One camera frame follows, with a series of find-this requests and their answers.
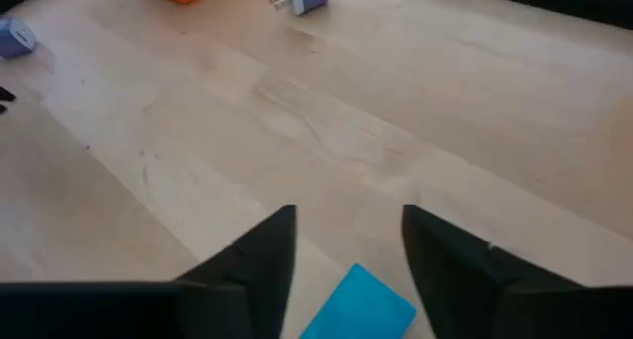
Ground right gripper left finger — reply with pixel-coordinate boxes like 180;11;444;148
173;204;298;339

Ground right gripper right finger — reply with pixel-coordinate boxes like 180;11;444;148
402;204;583;339

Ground teal digital clock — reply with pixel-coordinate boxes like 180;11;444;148
299;263;417;339

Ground black aluminium table frame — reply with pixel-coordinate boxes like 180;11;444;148
0;0;633;32

